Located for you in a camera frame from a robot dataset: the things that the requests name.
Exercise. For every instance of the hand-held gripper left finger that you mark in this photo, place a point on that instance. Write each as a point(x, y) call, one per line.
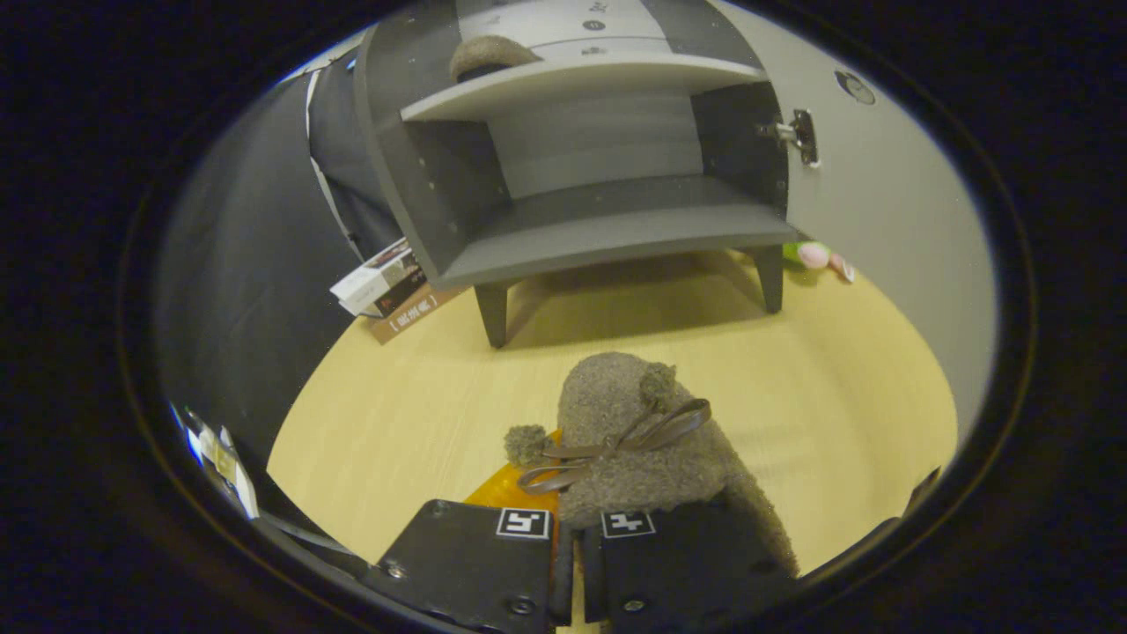
point(467, 563)

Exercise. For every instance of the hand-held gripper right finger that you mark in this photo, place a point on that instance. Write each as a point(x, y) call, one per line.
point(678, 563)

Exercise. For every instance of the brown fuzzy shoe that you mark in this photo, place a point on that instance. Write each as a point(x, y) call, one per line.
point(607, 396)
point(489, 55)

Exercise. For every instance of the grey shoe cabinet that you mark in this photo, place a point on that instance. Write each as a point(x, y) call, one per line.
point(599, 229)

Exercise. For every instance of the metal cabinet hinge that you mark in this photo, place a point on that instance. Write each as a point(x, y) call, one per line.
point(801, 136)

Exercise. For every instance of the yellow white object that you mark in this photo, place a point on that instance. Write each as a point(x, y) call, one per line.
point(238, 484)

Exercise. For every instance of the brown cover book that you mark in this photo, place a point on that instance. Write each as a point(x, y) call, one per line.
point(414, 314)

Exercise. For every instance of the dark cover book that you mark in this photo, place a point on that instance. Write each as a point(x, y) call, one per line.
point(405, 295)

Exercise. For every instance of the blue white object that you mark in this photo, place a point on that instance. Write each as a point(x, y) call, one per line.
point(187, 431)

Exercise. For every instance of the green pink plush toy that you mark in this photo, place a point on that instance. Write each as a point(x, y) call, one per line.
point(814, 255)

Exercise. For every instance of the black backdrop cloth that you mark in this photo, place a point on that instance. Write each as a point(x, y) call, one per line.
point(238, 291)

